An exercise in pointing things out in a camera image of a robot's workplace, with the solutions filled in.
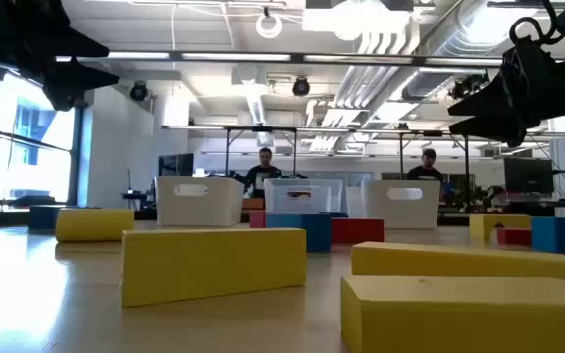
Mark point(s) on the yellow arch wooden block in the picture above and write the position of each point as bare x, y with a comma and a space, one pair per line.
478, 225

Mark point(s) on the black ceiling spotlight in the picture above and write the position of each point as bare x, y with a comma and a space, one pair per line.
138, 92
301, 87

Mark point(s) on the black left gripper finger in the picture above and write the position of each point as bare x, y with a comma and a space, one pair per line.
71, 83
66, 39

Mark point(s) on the yellow rectangular wooden block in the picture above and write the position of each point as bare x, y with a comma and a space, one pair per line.
469, 318

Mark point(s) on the long yellow wooden block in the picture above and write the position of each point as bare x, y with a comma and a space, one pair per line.
459, 262

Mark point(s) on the red rectangular wooden block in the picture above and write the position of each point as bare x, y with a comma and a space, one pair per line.
257, 219
513, 237
358, 231

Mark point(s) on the thin yellow wooden block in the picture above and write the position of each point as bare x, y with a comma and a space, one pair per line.
214, 267

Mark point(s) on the person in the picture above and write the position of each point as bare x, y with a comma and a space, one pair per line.
262, 172
426, 171

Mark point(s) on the orange box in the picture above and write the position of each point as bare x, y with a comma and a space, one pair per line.
253, 204

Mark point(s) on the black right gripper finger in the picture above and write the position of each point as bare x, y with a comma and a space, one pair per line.
503, 131
503, 98

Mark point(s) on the blue arch wooden block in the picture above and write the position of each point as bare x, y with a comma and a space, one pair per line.
297, 235

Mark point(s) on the small blue wooden block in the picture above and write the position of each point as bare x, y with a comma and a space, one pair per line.
44, 218

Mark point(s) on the yellow wooden cylinder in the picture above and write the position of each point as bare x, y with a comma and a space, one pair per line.
93, 225

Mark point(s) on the black computer monitor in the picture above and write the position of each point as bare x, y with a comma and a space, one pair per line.
528, 175
176, 165

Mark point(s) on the green background plant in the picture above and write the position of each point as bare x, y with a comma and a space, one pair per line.
478, 196

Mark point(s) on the large bright window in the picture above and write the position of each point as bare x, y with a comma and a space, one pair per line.
42, 162

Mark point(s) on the blue wooden cube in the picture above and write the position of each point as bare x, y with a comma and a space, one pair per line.
562, 235

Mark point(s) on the clear plastic bin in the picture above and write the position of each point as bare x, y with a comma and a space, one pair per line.
277, 201

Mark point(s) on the white plastic bin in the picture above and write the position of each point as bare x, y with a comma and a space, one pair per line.
214, 211
410, 216

